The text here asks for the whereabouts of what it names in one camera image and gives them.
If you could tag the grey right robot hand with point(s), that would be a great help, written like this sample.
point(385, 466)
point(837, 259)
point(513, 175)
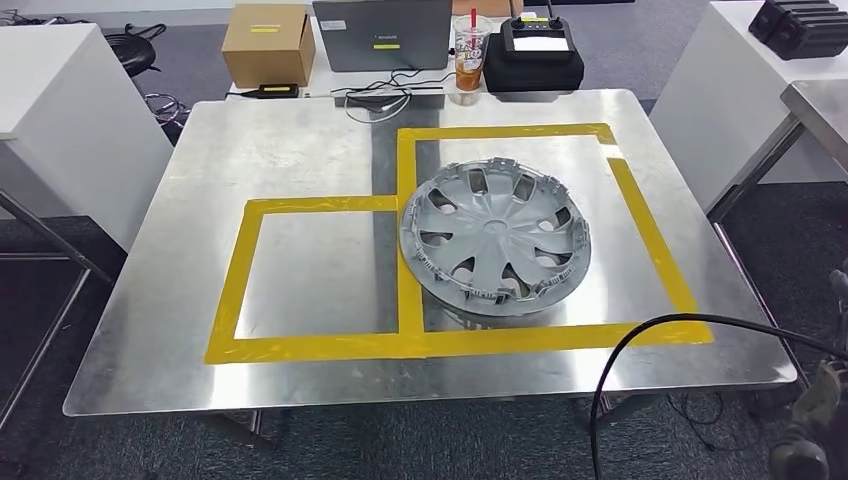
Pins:
point(818, 411)

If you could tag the silver plastic wheel cover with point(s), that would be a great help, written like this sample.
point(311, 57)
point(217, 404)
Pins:
point(493, 232)

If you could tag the steel workbench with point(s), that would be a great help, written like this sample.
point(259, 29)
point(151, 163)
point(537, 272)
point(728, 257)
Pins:
point(821, 106)
point(278, 152)

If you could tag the black hard case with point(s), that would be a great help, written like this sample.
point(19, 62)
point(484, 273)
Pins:
point(805, 26)

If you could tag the black padded case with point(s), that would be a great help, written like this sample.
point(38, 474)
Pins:
point(533, 74)

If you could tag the black remote controller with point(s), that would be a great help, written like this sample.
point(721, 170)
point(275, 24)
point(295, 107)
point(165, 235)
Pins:
point(536, 43)

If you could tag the plastic drink cup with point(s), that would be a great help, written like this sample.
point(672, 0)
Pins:
point(469, 66)

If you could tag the grey laptop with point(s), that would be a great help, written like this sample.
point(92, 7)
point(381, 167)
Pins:
point(381, 33)

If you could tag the white desk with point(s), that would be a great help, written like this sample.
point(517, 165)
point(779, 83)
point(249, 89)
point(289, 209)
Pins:
point(331, 83)

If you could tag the black power adapter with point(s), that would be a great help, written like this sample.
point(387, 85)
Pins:
point(277, 91)

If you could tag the brown cardboard box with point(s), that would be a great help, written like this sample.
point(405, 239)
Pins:
point(265, 53)

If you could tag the white side table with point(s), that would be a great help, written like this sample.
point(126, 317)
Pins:
point(79, 132)

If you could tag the steel table frame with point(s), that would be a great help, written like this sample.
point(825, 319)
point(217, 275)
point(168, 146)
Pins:
point(60, 252)

